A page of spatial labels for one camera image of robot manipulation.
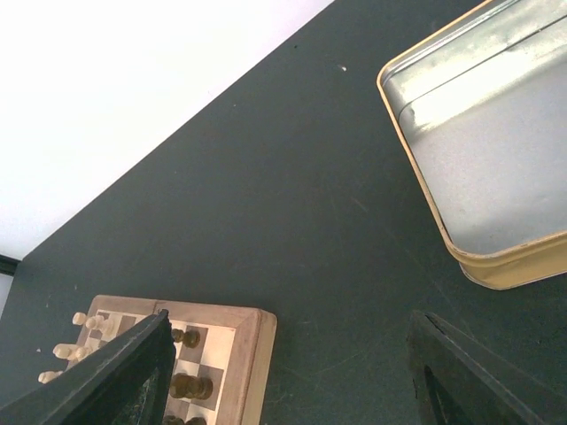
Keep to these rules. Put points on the brown chess piece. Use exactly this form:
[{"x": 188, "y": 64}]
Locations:
[
  {"x": 196, "y": 420},
  {"x": 172, "y": 420},
  {"x": 188, "y": 338},
  {"x": 190, "y": 386}
]

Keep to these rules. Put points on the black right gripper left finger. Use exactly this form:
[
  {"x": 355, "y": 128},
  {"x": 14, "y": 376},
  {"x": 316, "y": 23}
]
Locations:
[{"x": 124, "y": 382}]

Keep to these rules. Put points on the wooden chess board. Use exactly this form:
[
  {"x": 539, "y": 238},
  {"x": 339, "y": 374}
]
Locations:
[{"x": 234, "y": 351}]

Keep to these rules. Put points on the black corner frame post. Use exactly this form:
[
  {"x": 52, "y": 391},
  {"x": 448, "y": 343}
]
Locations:
[{"x": 8, "y": 266}]

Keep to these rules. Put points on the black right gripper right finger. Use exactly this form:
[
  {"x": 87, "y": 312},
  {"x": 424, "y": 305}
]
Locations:
[{"x": 459, "y": 381}]

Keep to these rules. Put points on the gold metal tin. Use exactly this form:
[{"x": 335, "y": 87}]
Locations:
[{"x": 479, "y": 107}]

